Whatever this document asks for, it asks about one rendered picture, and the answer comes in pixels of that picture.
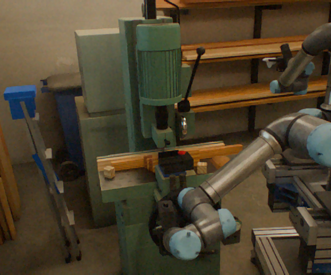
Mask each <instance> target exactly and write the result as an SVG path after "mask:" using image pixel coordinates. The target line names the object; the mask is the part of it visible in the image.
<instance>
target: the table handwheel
mask: <svg viewBox="0 0 331 275"><path fill-rule="evenodd" d="M185 188H194V189H196V187H185ZM185 188H180V189H178V190H175V191H173V192H170V193H168V194H167V195H165V196H164V197H162V199H161V200H159V202H160V201H167V200H171V201H172V202H173V204H174V206H175V207H176V209H177V211H178V213H177V214H178V217H177V222H178V224H179V226H180V227H181V228H183V227H186V226H188V225H190V224H192V221H191V220H190V219H189V217H188V215H187V214H186V213H184V212H183V211H182V209H181V207H180V206H179V204H178V202H177V200H176V198H177V197H178V196H179V194H180V192H181V191H182V190H184V189H185ZM159 202H158V203H157V204H156V206H155V207H154V208H153V209H152V211H151V214H150V216H149V222H148V230H149V234H150V237H151V239H152V240H153V242H154V243H155V244H156V245H157V246H158V247H159V246H160V241H159V237H158V236H157V235H153V232H152V229H153V228H155V225H156V221H157V217H158V215H159V210H158V204H159ZM213 208H214V209H215V210H216V211H218V210H219V209H221V207H220V204H219V202H218V203H216V204H214V205H213Z"/></svg>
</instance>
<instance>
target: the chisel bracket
mask: <svg viewBox="0 0 331 275"><path fill-rule="evenodd" d="M173 135H174V134H173V131H172V129H170V128H169V126H168V128H167V129H157V124H156V123H153V124H151V137H152V139H153V140H154V142H155V143H156V145H157V147H158V148H162V147H170V146H173V145H174V140H173ZM164 139H166V140H167V141H170V142H171V144H170V145H166V142H165V141H164Z"/></svg>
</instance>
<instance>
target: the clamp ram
mask: <svg viewBox="0 0 331 275"><path fill-rule="evenodd" d="M178 151H179V150H171V151H162V152H158V159H161V158H169V157H174V156H179V154H178Z"/></svg>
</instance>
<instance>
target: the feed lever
mask: <svg viewBox="0 0 331 275"><path fill-rule="evenodd" d="M205 52H206V50H205V48H204V47H202V46H200V47H198V48H197V49H196V53H197V58H196V62H195V65H194V69H193V71H192V76H191V79H190V83H189V85H188V89H187V93H186V95H185V97H184V100H181V101H180V102H178V103H177V108H178V112H179V113H182V112H189V111H190V108H191V107H190V101H189V100H188V96H189V94H190V90H191V86H192V83H193V80H194V77H195V73H196V70H197V67H198V63H199V60H200V58H201V56H202V55H204V54H205Z"/></svg>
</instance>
